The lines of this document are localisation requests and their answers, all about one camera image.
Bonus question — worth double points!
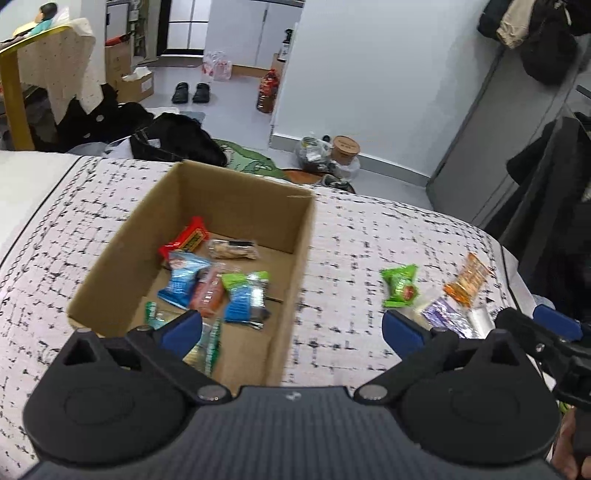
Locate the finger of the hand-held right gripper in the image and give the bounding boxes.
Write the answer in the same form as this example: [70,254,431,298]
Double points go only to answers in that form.
[495,308,580,370]
[532,305,583,341]

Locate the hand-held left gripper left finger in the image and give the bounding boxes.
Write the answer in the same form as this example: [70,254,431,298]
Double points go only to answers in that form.
[55,310,232,408]

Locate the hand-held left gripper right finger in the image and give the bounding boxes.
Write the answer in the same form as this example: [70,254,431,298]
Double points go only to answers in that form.
[353,310,537,408]

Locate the teal-edged cracker packet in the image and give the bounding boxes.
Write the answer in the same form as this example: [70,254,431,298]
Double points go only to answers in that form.
[144,301,223,376]

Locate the small orange snack packet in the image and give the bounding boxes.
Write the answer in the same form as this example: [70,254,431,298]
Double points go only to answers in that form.
[189,268,230,319]

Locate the purple wafer packet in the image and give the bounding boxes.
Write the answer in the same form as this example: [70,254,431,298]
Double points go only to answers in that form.
[418,295,472,340]

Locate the clear packet with black label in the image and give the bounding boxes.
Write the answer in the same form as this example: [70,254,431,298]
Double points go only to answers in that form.
[464,305,502,340]

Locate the green and blue snack packet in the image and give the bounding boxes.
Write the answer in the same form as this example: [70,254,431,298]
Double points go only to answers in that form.
[221,271,271,331]

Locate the orange cracker packet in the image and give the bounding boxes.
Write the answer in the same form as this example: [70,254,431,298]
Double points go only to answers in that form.
[443,252,491,308]

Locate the red snack packet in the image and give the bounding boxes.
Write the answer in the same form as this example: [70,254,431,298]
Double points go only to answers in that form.
[158,216,210,264]

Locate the small clear snack packet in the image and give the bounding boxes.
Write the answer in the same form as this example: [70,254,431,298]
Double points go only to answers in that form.
[205,237,260,262]

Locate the brown cardboard box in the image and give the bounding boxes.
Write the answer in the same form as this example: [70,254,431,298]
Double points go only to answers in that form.
[67,159,317,398]

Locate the person's right hand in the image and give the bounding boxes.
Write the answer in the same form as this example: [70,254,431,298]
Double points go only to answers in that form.
[551,406,591,480]

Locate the black coat with fleece lining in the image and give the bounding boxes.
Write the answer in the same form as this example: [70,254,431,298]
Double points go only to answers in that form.
[505,119,570,186]

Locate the grey sneakers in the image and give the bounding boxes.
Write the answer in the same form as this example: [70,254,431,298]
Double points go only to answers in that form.
[318,173,352,190]

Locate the green rug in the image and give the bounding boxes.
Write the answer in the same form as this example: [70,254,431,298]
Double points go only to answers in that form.
[212,138,287,179]

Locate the orange rug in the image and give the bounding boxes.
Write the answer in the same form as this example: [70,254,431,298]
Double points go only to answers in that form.
[281,168,356,195]

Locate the black bag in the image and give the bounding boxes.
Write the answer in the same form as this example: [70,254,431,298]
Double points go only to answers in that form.
[129,112,230,167]

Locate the grey door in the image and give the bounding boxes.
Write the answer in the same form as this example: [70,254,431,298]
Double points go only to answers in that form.
[427,44,591,228]

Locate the brown paper tub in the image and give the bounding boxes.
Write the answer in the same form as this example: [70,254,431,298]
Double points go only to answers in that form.
[331,135,361,167]

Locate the clear plastic trash bag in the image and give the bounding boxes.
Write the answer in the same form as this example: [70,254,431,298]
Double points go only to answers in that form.
[295,134,334,174]

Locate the white bed sheet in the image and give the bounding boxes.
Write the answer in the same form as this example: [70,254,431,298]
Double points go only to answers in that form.
[0,150,80,266]

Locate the black coat with buttons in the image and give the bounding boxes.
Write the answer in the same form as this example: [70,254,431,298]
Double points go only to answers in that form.
[55,83,156,151]

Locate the cardboard box with white paper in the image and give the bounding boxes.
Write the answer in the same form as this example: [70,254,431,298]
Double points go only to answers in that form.
[115,67,156,103]

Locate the dark red oil bottle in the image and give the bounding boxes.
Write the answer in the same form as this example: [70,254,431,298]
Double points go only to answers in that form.
[256,69,280,114]

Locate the pink wrapped bottle pack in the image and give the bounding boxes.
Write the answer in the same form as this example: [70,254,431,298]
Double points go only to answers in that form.
[203,50,233,82]

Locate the hanging black jacket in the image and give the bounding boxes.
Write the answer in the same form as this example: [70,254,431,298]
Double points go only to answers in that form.
[522,0,581,86]

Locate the tall cardboard box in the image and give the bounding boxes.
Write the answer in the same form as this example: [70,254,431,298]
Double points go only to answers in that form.
[105,39,135,89]

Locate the yellow wooden table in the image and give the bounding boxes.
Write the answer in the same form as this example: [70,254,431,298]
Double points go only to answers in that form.
[0,25,71,151]

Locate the cream dotted tablecloth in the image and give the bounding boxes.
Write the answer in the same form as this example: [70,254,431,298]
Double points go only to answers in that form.
[16,18,105,121]

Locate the hanging beige garment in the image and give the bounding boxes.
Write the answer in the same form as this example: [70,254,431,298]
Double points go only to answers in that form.
[496,0,546,49]

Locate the black-framed glass door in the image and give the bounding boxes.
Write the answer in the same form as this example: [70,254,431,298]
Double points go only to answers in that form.
[157,0,211,59]

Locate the white kitchen cabinet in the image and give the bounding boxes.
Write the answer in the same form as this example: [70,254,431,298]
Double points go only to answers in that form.
[205,0,306,71]

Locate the hanging dark garment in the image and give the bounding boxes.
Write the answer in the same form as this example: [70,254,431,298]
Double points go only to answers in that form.
[478,0,509,40]

